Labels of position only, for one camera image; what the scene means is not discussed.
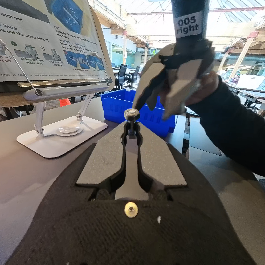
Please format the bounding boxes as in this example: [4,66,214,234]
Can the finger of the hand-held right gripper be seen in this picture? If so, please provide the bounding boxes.
[132,43,177,111]
[162,60,202,121]

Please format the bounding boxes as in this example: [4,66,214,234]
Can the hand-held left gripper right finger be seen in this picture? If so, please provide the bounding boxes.
[136,122,188,192]

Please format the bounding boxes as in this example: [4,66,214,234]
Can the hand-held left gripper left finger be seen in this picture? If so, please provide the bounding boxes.
[76,121,127,192]

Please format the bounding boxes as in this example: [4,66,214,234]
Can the silver hex nut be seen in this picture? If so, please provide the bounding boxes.
[124,109,140,122]

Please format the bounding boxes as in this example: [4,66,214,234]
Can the blue plastic bin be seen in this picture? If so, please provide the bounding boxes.
[101,89,178,137]

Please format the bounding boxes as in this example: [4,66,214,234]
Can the person's right forearm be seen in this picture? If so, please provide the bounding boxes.
[186,75,265,178]

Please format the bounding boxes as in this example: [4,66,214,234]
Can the person's right hand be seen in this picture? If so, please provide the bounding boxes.
[185,71,220,106]

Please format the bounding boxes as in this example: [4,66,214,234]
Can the black office chair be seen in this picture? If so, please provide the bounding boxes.
[126,66,141,90]
[115,64,128,89]

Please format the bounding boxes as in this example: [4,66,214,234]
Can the white wooden document stand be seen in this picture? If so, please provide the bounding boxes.
[0,0,115,159]

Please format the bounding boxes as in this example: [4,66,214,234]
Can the printed instruction sheet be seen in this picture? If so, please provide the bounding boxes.
[0,0,109,83]

